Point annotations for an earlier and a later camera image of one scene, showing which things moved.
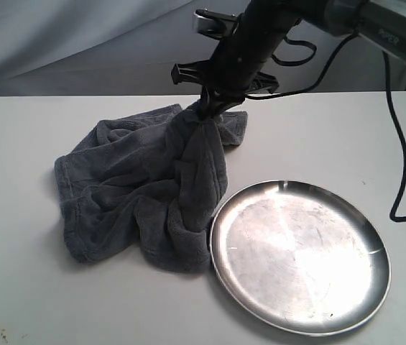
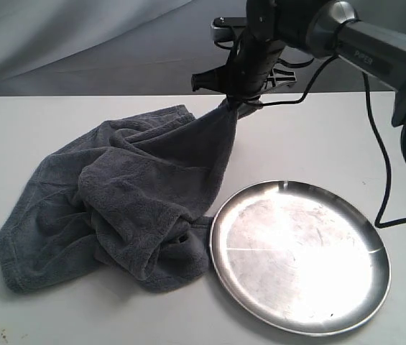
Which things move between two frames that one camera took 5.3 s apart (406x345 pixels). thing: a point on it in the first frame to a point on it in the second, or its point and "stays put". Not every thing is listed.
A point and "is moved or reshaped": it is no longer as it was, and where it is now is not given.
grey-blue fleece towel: [151, 185] is moved or reshaped
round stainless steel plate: [300, 257] stays put
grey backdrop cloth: [24, 48] stays put
